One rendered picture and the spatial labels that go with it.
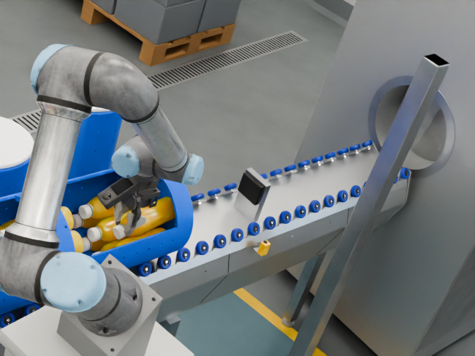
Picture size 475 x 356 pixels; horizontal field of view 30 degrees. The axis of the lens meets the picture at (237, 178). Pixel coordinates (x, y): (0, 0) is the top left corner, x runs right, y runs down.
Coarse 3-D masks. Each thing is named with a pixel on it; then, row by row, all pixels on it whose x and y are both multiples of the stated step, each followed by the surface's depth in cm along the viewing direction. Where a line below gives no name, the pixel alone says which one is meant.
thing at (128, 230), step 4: (128, 216) 240; (132, 216) 239; (128, 220) 241; (140, 220) 243; (144, 220) 244; (128, 224) 241; (136, 224) 243; (140, 224) 244; (128, 228) 242; (132, 228) 241; (124, 232) 243; (128, 232) 243; (132, 232) 243; (128, 236) 244
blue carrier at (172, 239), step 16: (96, 176) 244; (112, 176) 259; (64, 192) 249; (80, 192) 254; (96, 192) 259; (160, 192) 259; (176, 192) 248; (0, 208) 235; (16, 208) 240; (176, 208) 247; (192, 208) 251; (0, 224) 239; (64, 224) 224; (176, 224) 248; (192, 224) 252; (64, 240) 222; (144, 240) 240; (160, 240) 245; (176, 240) 250; (96, 256) 230; (128, 256) 239; (144, 256) 245; (160, 256) 255; (0, 304) 214; (16, 304) 220
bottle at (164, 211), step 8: (160, 200) 253; (168, 200) 253; (144, 208) 249; (152, 208) 249; (160, 208) 250; (168, 208) 252; (144, 216) 247; (152, 216) 248; (160, 216) 250; (168, 216) 252; (120, 224) 246; (144, 224) 246; (152, 224) 248; (160, 224) 251; (136, 232) 246; (144, 232) 248
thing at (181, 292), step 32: (352, 160) 344; (288, 192) 315; (320, 192) 320; (224, 224) 290; (320, 224) 312; (192, 256) 272; (224, 256) 280; (256, 256) 292; (288, 256) 313; (160, 288) 264; (192, 288) 274; (224, 288) 299; (160, 320) 287; (0, 352) 229
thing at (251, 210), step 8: (248, 168) 291; (248, 176) 289; (256, 176) 289; (240, 184) 292; (248, 184) 289; (256, 184) 287; (264, 184) 286; (240, 192) 293; (248, 192) 290; (256, 192) 287; (264, 192) 287; (240, 200) 296; (248, 200) 293; (256, 200) 288; (264, 200) 290; (240, 208) 297; (248, 208) 294; (256, 208) 292; (248, 216) 295; (256, 216) 293
